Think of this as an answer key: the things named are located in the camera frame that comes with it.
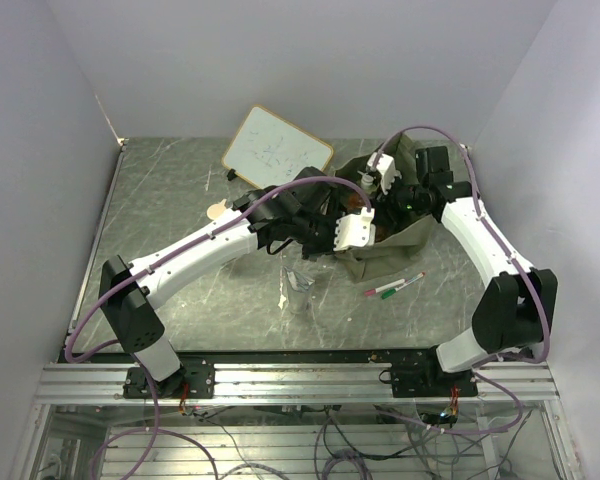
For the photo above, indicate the aluminium mounting rail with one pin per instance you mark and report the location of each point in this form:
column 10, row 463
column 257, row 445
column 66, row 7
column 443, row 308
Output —
column 312, row 377

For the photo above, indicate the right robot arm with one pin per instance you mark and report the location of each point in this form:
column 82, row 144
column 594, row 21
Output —
column 517, row 306

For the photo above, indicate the green marker pen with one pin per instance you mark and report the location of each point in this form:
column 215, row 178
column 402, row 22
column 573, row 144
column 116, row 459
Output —
column 392, row 291

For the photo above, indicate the red marker pen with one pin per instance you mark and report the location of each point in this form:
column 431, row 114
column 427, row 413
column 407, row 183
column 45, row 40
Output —
column 397, row 284

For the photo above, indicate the olive canvas bag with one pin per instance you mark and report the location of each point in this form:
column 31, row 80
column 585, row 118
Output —
column 396, row 246

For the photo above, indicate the green bottle beige cap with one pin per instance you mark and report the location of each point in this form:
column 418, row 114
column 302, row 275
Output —
column 215, row 210

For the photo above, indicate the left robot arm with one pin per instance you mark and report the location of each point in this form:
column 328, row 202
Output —
column 133, row 292

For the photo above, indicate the small whiteboard on stand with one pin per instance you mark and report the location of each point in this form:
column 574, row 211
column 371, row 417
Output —
column 269, row 150

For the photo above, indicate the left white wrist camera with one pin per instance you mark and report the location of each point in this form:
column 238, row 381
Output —
column 355, row 230

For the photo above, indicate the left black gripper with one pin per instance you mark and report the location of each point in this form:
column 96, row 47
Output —
column 310, row 252

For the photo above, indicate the orange bottle pink cap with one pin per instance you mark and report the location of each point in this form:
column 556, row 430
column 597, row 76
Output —
column 354, row 202

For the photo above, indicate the yellow-green pump bottle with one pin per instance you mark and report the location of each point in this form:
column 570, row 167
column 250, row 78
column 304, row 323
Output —
column 367, row 182

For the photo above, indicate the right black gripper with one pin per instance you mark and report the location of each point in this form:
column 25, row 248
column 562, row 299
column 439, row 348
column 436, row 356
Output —
column 385, row 212

